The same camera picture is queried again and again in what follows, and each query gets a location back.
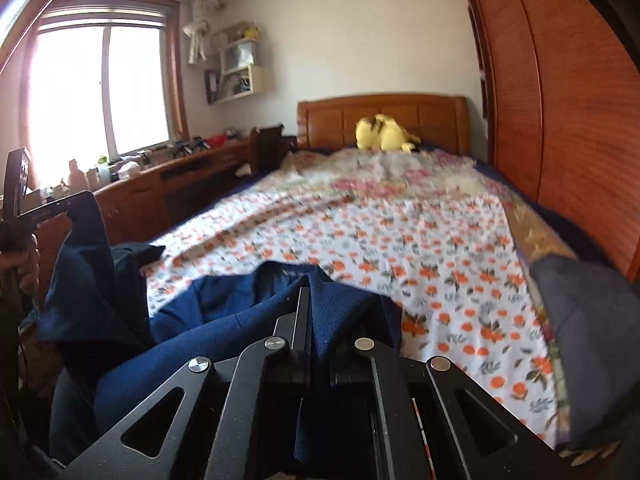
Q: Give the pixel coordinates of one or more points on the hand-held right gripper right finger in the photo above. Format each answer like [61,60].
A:
[377,400]

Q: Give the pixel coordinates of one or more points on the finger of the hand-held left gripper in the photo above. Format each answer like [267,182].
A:
[55,207]

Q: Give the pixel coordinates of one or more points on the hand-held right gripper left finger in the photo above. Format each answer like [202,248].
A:
[303,320]

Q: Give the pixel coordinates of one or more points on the navy blue blazer jacket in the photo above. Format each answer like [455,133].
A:
[225,320]

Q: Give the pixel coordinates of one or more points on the person's left hand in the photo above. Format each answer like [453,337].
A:
[22,272]

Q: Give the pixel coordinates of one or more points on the translucent bottle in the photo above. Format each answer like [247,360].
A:
[76,177]

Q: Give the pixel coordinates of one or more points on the white container with green top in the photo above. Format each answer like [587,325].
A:
[103,171]

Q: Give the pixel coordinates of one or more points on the tissue box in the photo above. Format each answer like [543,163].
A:
[128,166]

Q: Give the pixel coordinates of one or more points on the long wooden desk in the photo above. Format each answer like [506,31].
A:
[140,200]

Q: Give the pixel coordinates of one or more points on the black folded garment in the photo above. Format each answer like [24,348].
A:
[137,257]

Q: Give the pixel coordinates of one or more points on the orange floral bedsheet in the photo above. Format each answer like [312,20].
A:
[400,250]

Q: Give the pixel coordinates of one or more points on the wooden framed window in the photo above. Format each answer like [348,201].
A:
[135,90]

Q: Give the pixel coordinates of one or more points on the black device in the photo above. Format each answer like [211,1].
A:
[187,147]

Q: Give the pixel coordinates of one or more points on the white paper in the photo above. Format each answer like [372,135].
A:
[245,169]

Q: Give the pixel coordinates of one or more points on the red item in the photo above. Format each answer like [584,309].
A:
[216,141]

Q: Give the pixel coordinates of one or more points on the dark wooden chair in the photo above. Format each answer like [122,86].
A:
[267,147]

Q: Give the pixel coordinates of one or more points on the pink floral quilt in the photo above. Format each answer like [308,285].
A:
[400,170]

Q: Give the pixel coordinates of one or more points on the wooden bed headboard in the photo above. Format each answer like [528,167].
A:
[330,120]

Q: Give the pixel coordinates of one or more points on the yellow plush toy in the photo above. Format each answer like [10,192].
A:
[380,132]

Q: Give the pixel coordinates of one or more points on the grey garment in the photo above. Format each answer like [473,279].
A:
[585,335]

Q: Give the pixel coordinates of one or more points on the tied white curtain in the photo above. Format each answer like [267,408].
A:
[200,35]

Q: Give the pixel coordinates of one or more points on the wooden louvred wardrobe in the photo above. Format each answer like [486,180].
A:
[565,110]

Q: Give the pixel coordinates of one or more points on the white wall shelf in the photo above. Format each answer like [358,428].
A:
[262,80]

